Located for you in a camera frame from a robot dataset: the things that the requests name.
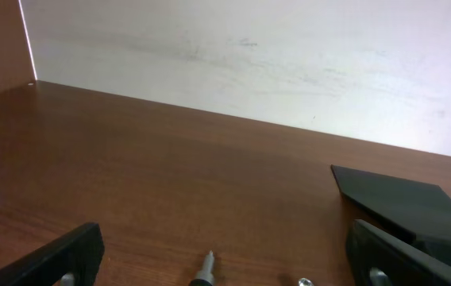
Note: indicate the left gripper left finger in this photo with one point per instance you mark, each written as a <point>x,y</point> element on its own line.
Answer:
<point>78,252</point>

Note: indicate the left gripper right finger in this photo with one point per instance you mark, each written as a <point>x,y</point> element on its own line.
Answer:
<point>377,258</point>

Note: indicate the orange socket bit rail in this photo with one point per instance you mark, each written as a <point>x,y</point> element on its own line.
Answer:
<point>305,282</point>

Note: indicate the yellow black screwdriver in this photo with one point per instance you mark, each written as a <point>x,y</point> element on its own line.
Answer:
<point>205,276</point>

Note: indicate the black gift box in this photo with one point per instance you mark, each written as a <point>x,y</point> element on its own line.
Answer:
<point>416,213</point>

